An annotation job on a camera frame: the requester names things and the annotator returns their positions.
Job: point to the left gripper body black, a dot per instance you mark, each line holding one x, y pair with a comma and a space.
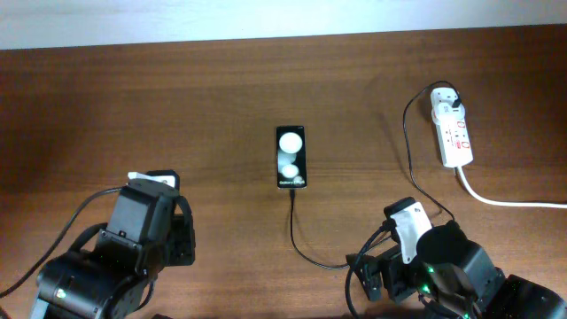
181, 239

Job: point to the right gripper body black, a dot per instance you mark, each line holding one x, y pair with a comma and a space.
401, 276

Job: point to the black smartphone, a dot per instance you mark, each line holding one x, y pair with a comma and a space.
291, 157

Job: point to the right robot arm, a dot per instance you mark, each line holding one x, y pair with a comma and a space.
453, 277

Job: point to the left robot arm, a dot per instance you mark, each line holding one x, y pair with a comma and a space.
110, 270

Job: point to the white charger adapter plug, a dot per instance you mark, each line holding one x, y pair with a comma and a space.
446, 105

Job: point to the white power strip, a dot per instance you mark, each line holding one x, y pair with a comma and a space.
454, 143

